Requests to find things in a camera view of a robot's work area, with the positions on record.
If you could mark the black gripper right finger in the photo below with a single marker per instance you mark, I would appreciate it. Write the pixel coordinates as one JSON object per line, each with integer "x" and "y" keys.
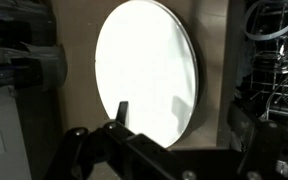
{"x": 264, "y": 146}

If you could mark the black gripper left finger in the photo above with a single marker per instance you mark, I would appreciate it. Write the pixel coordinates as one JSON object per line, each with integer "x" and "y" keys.
{"x": 140, "y": 156}

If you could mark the white dinner plate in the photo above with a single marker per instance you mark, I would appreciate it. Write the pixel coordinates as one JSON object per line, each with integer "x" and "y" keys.
{"x": 144, "y": 73}

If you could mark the round clear bluish rim container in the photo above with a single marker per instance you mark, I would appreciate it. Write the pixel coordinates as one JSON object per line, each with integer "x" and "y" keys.
{"x": 260, "y": 37}

